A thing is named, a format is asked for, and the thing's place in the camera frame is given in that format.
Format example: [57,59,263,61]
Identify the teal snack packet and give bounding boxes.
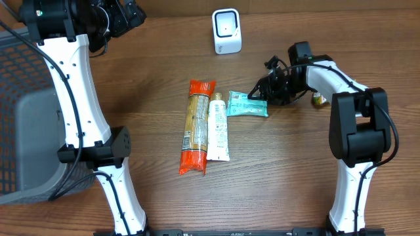
[226,90,268,117]

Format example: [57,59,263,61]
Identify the orange spaghetti pack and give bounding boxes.
[178,80,216,175]

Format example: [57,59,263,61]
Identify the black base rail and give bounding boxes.
[93,227,385,236]

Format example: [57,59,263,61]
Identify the grey plastic shopping basket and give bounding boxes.
[1,31,91,205]

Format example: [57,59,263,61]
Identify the white barcode scanner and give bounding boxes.
[212,8,242,54]

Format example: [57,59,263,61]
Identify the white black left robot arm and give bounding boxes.
[20,0,147,235]

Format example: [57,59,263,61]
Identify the white tube with gold cap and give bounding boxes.
[207,92,230,161]

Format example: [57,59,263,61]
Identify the green yellow snack pouch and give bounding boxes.
[312,92,329,106]

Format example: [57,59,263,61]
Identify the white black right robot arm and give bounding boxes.
[247,41,398,235]

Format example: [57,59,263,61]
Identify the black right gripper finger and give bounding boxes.
[250,78,268,96]
[247,92,267,100]

